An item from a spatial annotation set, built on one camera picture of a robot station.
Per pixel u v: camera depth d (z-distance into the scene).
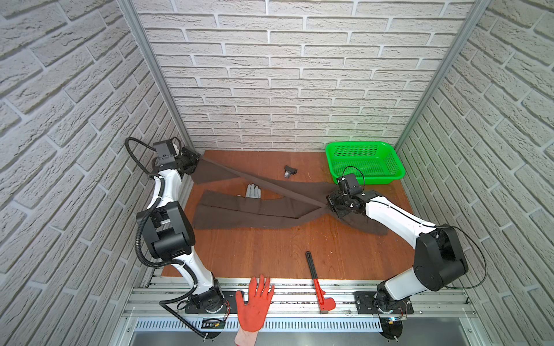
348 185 0.70
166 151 0.68
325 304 0.72
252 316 0.70
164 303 0.65
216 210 0.97
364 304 0.74
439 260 0.44
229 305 0.73
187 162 0.78
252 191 1.01
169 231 0.50
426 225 0.48
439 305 0.74
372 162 1.17
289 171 1.10
